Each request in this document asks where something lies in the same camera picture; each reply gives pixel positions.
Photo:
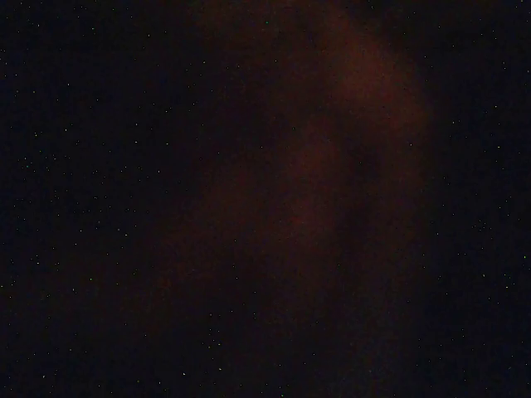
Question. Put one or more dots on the red garment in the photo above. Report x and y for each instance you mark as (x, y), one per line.
(352, 83)

